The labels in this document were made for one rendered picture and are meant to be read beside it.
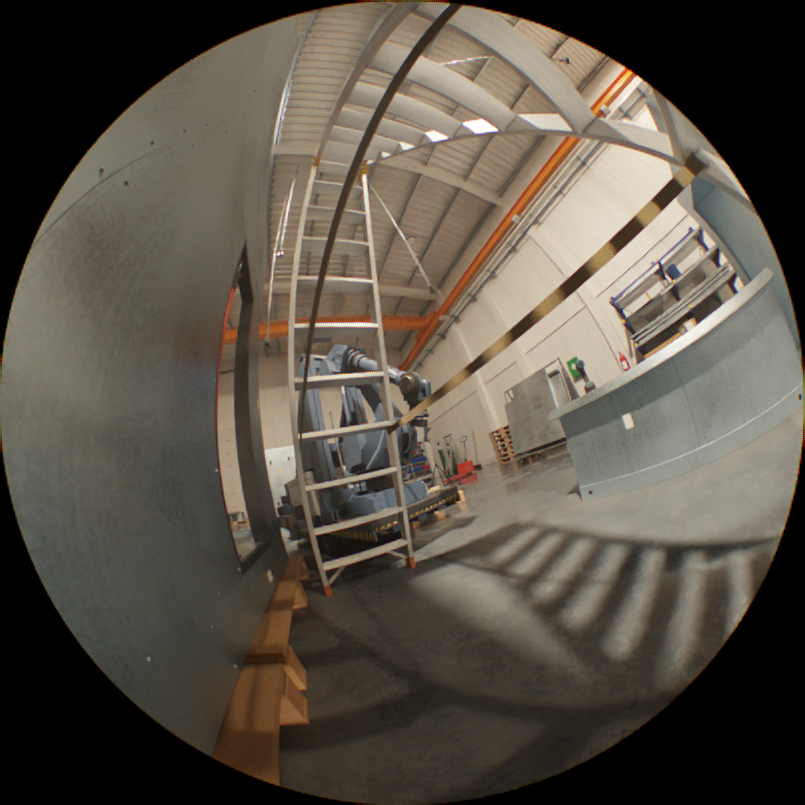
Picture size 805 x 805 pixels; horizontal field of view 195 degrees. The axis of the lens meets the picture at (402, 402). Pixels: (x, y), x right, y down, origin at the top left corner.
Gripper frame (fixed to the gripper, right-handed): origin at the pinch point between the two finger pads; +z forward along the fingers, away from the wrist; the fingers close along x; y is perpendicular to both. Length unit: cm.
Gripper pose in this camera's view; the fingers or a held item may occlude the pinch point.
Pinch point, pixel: (418, 438)
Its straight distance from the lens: 163.2
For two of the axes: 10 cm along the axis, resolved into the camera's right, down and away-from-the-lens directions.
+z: 0.3, 10.0, -0.2
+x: 6.7, -0.3, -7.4
